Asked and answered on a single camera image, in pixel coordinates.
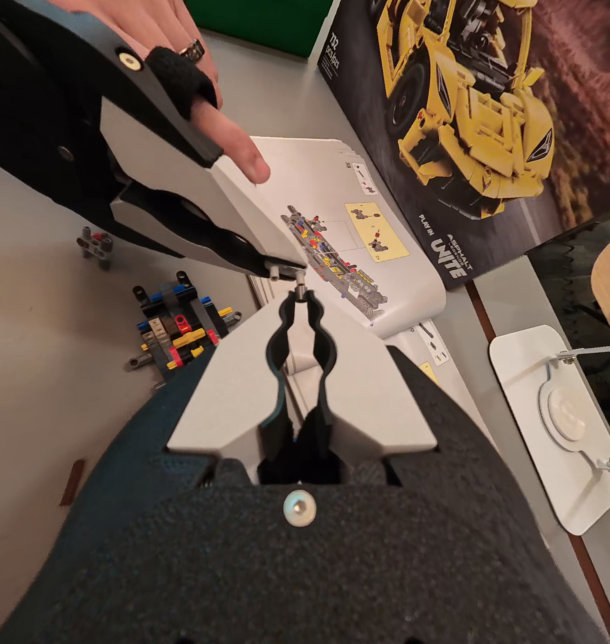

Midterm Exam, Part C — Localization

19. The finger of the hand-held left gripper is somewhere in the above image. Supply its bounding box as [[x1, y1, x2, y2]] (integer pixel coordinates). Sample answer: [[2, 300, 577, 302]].
[[101, 96, 309, 268], [110, 182, 296, 278]]

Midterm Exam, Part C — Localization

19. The light grey lego connector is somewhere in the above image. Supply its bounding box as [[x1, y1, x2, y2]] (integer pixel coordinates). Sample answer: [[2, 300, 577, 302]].
[[265, 259, 306, 280]]

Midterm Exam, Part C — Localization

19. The green plastic bin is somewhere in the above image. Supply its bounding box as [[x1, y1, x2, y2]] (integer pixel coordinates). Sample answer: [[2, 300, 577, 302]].
[[184, 0, 336, 60]]

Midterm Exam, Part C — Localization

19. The lego set box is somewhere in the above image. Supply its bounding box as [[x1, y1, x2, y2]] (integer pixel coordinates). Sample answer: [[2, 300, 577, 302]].
[[317, 0, 610, 291]]

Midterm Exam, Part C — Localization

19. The grey lego cross connector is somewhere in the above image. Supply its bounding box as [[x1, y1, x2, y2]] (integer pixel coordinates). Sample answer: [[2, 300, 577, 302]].
[[76, 226, 115, 270]]

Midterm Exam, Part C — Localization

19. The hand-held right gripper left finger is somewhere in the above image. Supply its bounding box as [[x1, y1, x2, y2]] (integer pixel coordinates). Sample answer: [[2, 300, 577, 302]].
[[167, 291, 298, 484]]

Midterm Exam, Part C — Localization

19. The brown lego axle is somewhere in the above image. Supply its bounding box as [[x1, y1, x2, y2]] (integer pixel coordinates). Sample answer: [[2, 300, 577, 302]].
[[59, 458, 87, 507]]

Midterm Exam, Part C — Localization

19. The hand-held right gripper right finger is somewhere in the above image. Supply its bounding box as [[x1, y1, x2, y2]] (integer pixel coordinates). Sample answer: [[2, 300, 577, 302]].
[[300, 289, 438, 484]]

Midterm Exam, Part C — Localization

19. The lego car chassis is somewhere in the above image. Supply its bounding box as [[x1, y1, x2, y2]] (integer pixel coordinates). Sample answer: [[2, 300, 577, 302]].
[[131, 272, 243, 389]]

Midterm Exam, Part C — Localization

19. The white desk stand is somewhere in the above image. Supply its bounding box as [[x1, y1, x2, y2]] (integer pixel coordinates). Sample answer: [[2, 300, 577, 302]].
[[488, 324, 610, 537]]

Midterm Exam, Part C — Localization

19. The lego instruction booklet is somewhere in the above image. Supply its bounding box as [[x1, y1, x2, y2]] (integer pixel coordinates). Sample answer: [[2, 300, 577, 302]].
[[247, 136, 493, 453]]

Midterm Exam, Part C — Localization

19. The person's left hand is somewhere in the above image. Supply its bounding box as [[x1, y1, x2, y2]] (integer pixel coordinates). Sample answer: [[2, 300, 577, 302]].
[[50, 0, 272, 184]]

